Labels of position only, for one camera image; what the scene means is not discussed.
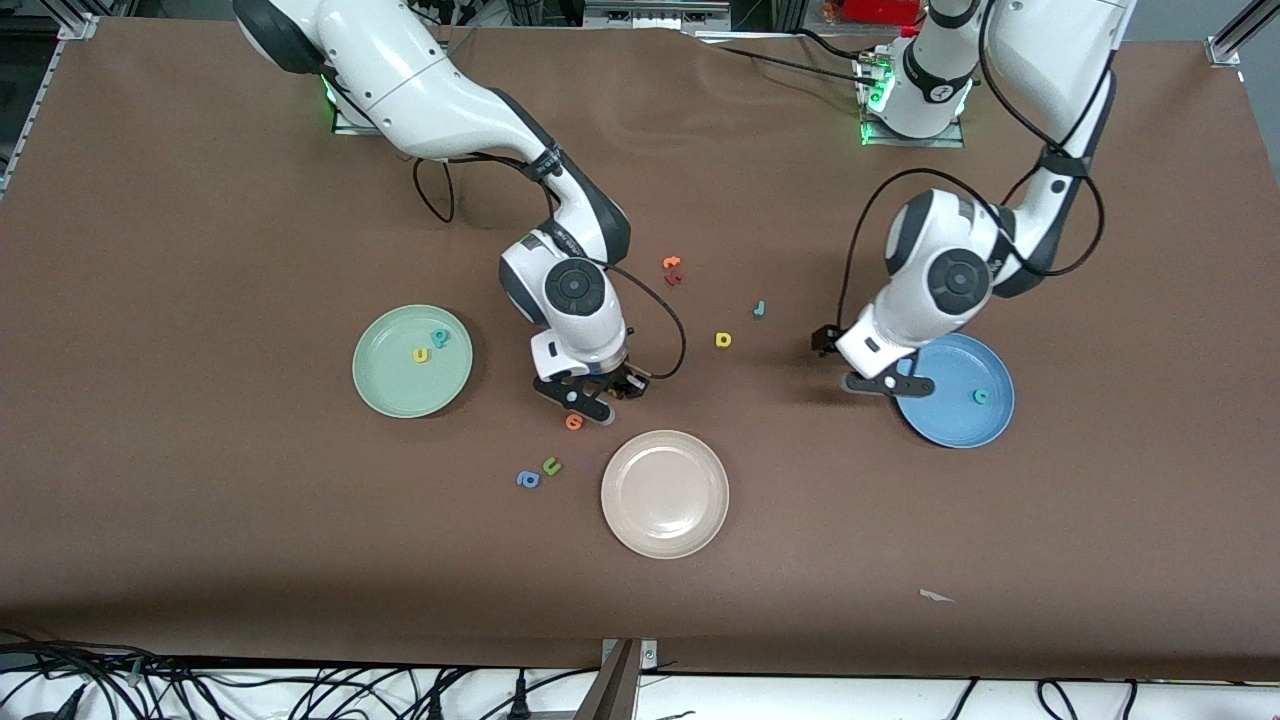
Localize blue plate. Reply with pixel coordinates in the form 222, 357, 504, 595
893, 333, 1016, 449

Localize beige plate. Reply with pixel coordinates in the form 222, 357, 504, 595
601, 430, 730, 560

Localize green plate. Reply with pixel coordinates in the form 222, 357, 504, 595
352, 304, 474, 419

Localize red box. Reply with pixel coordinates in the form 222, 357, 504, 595
840, 0, 921, 23

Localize grey aluminium crossbar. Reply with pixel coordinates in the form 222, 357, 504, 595
585, 0, 731, 31

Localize brown paper table cover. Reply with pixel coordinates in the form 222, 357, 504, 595
0, 18, 1280, 683

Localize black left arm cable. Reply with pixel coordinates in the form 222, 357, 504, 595
833, 0, 1119, 336

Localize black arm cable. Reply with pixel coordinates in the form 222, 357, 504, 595
833, 0, 1119, 336
413, 150, 688, 381

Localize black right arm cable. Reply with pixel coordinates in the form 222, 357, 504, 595
413, 150, 688, 381

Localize grey metal camera post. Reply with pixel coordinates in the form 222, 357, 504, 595
575, 640, 641, 720

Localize aluminium frame extrusion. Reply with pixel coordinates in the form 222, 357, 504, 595
1205, 0, 1280, 69

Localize perforated grey metal rail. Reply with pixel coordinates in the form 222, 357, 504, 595
0, 40, 53, 201

